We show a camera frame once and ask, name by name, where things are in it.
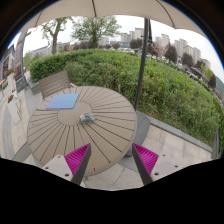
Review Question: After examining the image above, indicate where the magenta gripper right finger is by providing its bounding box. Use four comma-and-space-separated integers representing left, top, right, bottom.
131, 142, 183, 186

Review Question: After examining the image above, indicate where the round slatted outdoor table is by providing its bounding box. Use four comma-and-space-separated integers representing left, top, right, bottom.
27, 86, 137, 176

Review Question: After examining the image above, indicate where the green hedge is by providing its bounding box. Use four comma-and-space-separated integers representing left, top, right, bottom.
29, 49, 224, 149

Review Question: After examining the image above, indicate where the beige patio umbrella canopy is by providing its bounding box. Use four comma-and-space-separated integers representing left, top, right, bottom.
20, 0, 205, 36

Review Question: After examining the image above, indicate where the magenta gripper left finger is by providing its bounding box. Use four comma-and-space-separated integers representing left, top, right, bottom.
42, 143, 92, 187

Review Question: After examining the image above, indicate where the dark umbrella pole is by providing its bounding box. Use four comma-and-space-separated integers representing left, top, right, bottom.
134, 18, 149, 110

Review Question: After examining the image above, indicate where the grey umbrella base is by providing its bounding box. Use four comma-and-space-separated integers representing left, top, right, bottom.
119, 111, 150, 172

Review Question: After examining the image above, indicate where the slatted outdoor chair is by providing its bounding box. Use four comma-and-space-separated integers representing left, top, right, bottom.
39, 70, 71, 98

